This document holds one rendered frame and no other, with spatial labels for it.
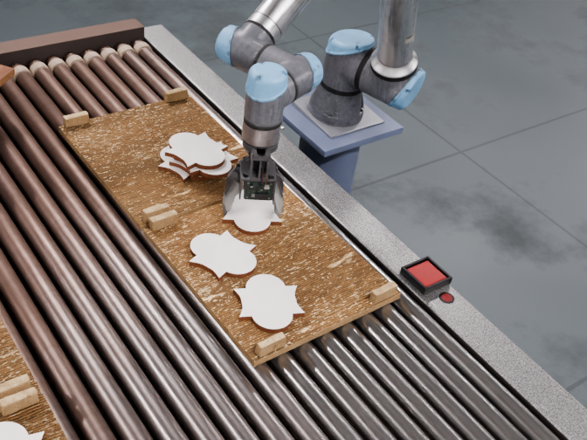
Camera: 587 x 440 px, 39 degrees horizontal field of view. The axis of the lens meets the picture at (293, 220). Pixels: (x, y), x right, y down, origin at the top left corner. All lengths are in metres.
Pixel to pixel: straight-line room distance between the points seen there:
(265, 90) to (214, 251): 0.34
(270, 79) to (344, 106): 0.68
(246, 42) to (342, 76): 0.51
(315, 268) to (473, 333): 0.33
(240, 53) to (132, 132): 0.44
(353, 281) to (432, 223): 1.76
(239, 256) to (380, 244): 0.32
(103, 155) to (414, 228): 1.72
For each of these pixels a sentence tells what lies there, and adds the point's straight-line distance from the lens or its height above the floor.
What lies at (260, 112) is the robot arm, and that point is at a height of 1.23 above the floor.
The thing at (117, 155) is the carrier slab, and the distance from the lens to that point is 1.91.
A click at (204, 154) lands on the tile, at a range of 1.84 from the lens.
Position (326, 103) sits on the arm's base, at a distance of 2.18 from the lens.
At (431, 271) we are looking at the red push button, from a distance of 1.72.
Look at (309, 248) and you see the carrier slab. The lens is 1.69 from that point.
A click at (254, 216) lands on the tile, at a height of 0.95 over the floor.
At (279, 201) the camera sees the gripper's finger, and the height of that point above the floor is 0.99.
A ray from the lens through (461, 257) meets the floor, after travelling 3.26.
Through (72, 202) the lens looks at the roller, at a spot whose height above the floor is 0.92.
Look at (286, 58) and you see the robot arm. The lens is 1.63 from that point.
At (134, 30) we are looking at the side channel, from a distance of 2.42.
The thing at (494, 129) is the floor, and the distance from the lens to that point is 4.10.
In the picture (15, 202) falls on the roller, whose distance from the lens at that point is 1.82.
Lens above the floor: 2.04
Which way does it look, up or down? 39 degrees down
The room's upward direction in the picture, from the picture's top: 9 degrees clockwise
